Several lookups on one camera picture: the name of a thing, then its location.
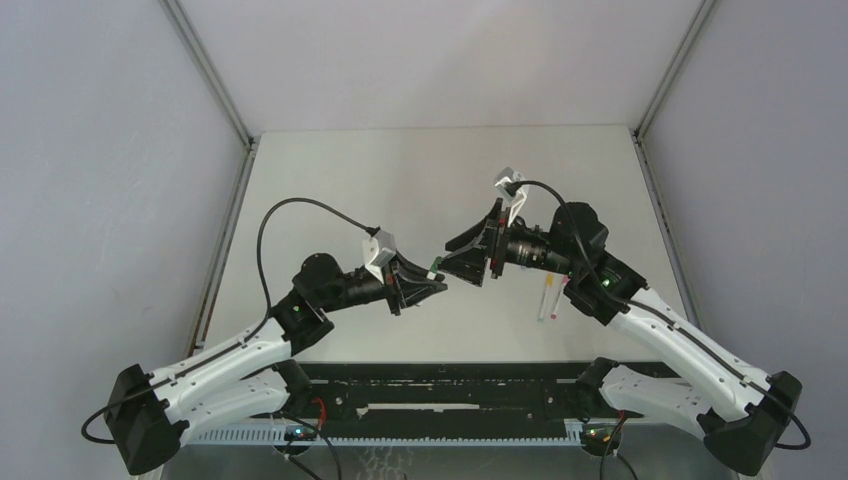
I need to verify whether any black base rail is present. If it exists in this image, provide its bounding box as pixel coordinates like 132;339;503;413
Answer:
283;362;620;441

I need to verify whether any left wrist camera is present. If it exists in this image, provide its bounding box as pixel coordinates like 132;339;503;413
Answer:
362;230;397;284

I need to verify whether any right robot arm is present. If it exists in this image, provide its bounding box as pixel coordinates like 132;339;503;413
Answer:
439;202;802;476

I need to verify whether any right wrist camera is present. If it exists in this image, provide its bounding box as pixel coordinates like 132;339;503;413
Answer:
493;167;528;226

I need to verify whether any white pink marker pen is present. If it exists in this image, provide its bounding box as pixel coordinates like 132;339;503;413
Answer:
549;275;570;320

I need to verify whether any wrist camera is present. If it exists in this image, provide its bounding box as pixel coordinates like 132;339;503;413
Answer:
493;167;528;226
362;230;397;284

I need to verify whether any white slotted cable duct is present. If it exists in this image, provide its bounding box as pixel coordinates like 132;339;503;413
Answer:
192;423;598;448

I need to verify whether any left black camera cable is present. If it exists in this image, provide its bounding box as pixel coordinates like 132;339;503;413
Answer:
80;197;379;445

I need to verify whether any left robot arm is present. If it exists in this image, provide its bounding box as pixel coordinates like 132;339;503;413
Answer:
103;253;447;475

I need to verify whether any white yellow marker pen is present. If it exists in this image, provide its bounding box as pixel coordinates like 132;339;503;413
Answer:
537;273;555;322

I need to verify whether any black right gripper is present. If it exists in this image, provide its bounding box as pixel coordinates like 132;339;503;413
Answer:
435;199;579;286

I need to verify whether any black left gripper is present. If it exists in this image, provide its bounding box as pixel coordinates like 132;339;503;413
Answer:
319;247;446;315

